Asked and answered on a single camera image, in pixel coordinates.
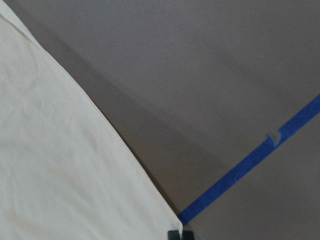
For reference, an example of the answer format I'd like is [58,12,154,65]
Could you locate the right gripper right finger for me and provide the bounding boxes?
[182,230,195,240]

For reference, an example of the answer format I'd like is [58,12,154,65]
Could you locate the cream long-sleeve graphic shirt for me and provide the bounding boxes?
[0,1,183,240]

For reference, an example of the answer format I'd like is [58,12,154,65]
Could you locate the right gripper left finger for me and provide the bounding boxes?
[167,230,181,240]

